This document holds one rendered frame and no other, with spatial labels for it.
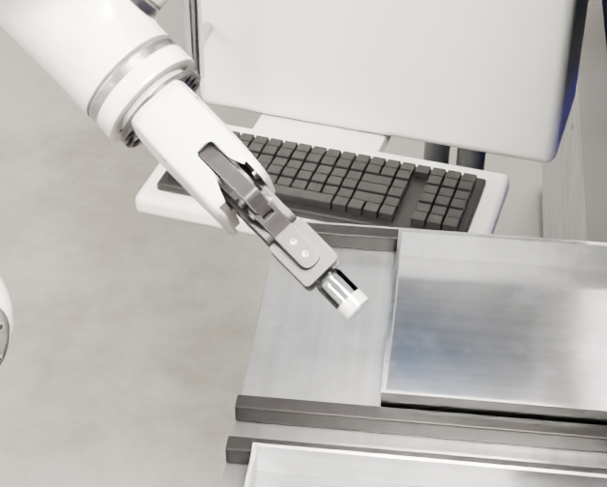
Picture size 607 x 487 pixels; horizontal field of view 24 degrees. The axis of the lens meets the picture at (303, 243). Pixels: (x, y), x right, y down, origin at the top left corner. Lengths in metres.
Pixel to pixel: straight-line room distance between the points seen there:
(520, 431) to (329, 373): 0.21
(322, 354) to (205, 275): 1.51
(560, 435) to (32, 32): 0.63
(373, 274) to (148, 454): 1.10
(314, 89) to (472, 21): 0.25
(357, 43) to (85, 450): 1.06
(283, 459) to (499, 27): 0.70
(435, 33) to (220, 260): 1.28
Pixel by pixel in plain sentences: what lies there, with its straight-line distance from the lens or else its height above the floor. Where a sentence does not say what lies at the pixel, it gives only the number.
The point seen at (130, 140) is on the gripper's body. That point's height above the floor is 1.28.
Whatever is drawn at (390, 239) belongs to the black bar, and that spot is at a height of 0.90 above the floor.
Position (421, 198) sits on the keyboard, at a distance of 1.75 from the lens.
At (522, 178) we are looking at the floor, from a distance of 3.26.
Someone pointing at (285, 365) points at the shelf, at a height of 0.88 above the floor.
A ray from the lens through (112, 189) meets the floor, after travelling 3.21.
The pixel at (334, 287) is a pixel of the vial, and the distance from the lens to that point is 1.00.
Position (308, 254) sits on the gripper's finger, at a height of 1.25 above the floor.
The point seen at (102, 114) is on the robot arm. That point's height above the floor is 1.31.
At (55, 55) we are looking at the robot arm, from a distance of 1.04.
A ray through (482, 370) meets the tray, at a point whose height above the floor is 0.88.
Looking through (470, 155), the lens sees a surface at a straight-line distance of 2.00.
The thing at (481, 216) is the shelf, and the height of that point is 0.80.
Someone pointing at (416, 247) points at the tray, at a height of 0.89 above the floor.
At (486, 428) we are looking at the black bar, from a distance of 1.36.
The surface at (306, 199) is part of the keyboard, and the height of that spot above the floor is 0.83.
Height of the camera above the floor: 1.86
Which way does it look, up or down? 38 degrees down
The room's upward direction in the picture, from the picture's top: straight up
